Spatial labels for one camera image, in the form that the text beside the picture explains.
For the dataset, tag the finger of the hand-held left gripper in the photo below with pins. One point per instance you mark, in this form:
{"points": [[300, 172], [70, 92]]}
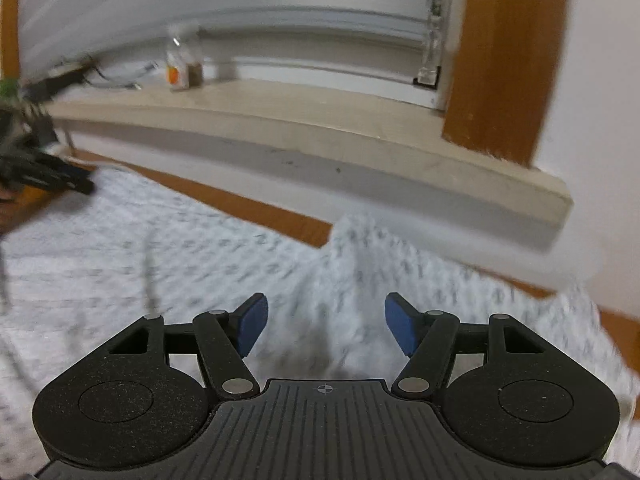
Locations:
{"points": [[55, 82], [55, 175]]}

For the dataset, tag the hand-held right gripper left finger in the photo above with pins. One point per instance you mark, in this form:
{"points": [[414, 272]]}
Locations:
{"points": [[252, 322]]}

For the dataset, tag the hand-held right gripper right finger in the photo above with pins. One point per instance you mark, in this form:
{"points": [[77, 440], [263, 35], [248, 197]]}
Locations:
{"points": [[400, 322]]}

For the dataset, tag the white patterned pajama shirt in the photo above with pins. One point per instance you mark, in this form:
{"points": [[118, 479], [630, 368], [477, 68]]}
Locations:
{"points": [[250, 260]]}

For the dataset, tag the glass jar with orange label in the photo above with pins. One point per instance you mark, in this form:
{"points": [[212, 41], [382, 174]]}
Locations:
{"points": [[184, 67]]}

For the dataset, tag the beige window sill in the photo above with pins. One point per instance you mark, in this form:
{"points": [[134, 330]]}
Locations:
{"points": [[325, 125]]}

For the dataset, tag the grey window blind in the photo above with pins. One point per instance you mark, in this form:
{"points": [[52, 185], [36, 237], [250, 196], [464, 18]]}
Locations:
{"points": [[250, 0]]}

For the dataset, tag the wooden window frame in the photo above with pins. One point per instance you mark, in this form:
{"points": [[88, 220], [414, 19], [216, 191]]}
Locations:
{"points": [[500, 60]]}

